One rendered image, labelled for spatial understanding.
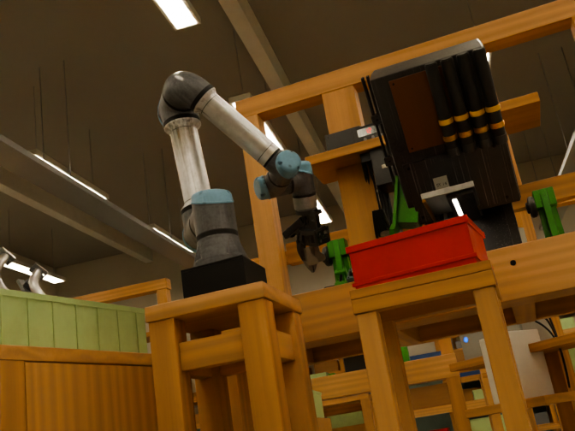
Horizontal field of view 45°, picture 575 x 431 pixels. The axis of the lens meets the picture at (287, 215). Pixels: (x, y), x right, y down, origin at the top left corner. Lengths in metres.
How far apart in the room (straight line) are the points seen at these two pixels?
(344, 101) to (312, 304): 1.11
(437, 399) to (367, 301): 7.57
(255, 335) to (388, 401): 0.34
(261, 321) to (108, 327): 0.65
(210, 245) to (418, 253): 0.54
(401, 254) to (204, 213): 0.54
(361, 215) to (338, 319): 0.78
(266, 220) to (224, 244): 1.05
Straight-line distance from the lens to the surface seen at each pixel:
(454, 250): 1.71
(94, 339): 2.15
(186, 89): 2.10
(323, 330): 2.11
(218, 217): 1.90
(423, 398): 9.26
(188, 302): 1.76
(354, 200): 2.81
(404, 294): 1.70
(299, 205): 2.21
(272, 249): 2.86
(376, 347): 1.70
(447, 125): 2.23
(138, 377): 2.09
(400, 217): 2.37
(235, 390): 2.20
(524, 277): 2.04
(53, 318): 2.05
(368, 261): 1.77
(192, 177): 2.11
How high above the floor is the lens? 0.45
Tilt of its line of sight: 18 degrees up
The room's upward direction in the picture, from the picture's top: 9 degrees counter-clockwise
